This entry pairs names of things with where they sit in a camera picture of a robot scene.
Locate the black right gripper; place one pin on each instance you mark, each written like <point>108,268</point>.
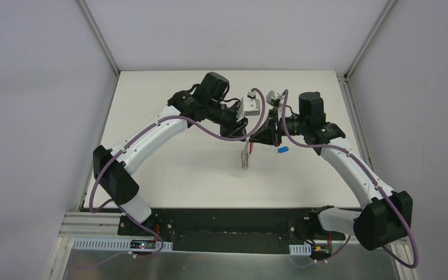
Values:
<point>271,128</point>

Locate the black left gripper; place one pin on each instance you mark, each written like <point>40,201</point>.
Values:
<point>238,126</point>

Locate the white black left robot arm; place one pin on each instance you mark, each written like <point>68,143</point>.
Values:
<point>113,168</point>

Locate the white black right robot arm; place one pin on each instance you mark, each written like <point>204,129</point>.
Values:
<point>385,214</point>

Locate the blue key tag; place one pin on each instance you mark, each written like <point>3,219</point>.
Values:
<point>282,149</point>

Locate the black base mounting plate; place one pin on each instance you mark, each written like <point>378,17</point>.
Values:
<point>215,230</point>

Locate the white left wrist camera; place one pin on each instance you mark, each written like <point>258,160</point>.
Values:
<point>250,106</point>

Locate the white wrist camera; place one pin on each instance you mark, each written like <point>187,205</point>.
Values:
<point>250,106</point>
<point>275,99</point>

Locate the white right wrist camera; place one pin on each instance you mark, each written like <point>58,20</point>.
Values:
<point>275,99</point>

